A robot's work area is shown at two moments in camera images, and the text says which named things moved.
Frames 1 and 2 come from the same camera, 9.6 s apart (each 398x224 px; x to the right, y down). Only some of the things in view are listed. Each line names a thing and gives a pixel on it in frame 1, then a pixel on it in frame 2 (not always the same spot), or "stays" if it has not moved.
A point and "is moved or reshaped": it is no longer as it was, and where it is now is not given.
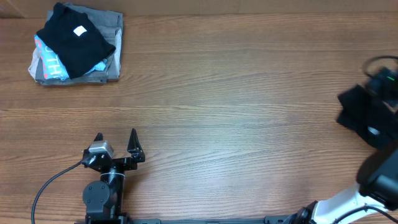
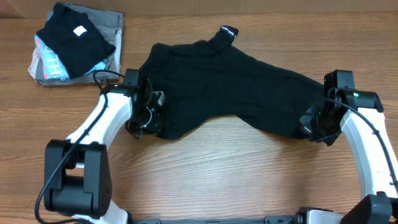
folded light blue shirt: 54,67 stays
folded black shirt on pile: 83,45 stays
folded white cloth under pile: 32,68 stays
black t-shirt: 370,116 is moved or reshaped
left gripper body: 124,163 -> 147,120
